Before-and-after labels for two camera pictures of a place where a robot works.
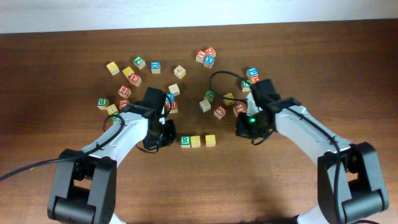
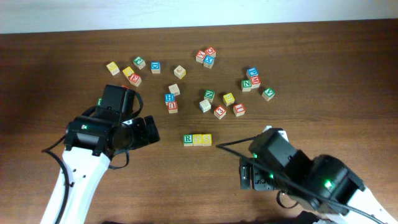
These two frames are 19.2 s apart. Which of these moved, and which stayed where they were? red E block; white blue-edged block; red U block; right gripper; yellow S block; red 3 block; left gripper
Moved: right gripper; left gripper
Stayed: white blue-edged block; red U block; yellow S block; red E block; red 3 block
